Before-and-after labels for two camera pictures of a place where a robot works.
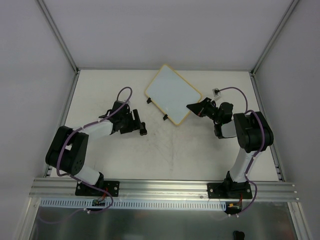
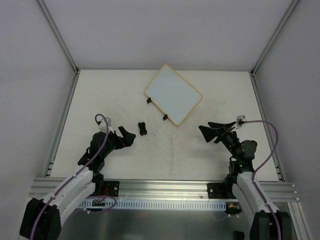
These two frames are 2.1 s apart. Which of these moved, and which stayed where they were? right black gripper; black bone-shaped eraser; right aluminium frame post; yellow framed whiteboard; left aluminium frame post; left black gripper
Moved: right black gripper; left black gripper
Stayed: right aluminium frame post; yellow framed whiteboard; left aluminium frame post; black bone-shaped eraser
